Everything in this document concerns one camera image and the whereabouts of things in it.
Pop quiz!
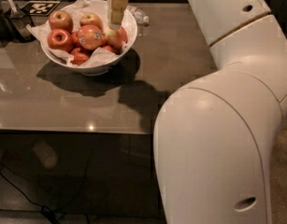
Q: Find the large red stickered apple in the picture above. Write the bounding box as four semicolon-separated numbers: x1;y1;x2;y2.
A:
77;25;104;50

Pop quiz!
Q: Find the black white fiducial marker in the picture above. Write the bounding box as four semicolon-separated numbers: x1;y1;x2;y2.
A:
22;1;60;16

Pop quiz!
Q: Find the dark scoop with white handle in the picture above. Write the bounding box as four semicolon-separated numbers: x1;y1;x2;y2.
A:
6;0;35;43

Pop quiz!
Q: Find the red apple front left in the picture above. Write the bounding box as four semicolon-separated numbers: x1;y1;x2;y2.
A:
47;29;74;52

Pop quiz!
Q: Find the red-yellow apple right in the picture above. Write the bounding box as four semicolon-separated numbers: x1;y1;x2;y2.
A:
106;26;128;49

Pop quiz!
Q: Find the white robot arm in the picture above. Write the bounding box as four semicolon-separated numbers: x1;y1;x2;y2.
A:
153;0;287;224

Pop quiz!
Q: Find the red apple under right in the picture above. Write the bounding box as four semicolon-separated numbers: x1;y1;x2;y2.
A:
102;45;116;54

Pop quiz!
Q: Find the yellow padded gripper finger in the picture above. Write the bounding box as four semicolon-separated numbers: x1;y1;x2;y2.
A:
107;0;129;30

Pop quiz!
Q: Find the small red apple front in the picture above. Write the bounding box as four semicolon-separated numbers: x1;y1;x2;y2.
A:
70;47;91;65

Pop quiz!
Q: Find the clear plastic water bottle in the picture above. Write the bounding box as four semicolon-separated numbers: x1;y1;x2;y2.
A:
127;5;150;25

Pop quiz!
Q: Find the white crumpled paper liner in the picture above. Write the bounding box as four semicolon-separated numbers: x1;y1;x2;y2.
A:
25;0;135;69

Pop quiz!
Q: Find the yellow-red apple back centre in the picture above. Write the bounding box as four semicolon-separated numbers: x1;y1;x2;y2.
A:
79;13;103;30

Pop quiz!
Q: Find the red apple back left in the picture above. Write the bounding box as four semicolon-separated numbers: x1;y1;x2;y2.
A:
49;10;73;33

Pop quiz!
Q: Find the black floor cable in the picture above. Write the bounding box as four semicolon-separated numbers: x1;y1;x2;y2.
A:
0;159;91;224

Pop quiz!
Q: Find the white ceramic bowl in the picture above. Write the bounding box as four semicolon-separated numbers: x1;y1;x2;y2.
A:
38;0;138;77

